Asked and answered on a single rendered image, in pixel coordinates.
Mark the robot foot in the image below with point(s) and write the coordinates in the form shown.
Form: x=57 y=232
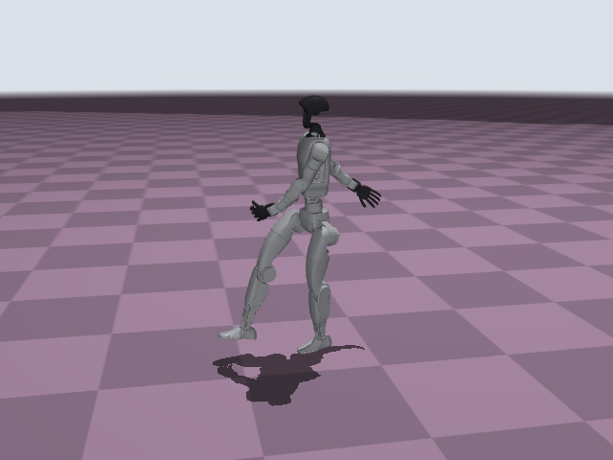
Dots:
x=238 y=333
x=314 y=345

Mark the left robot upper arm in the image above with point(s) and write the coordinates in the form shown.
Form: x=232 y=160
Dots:
x=318 y=154

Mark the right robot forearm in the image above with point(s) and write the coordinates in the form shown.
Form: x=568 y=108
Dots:
x=341 y=176

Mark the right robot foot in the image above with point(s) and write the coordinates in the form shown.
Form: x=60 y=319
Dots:
x=238 y=333

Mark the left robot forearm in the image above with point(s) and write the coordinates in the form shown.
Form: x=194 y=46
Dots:
x=291 y=195

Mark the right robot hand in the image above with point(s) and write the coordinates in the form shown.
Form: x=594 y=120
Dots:
x=365 y=192

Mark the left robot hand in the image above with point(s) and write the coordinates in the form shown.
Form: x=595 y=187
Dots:
x=260 y=212

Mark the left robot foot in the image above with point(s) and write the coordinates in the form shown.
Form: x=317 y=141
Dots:
x=314 y=345

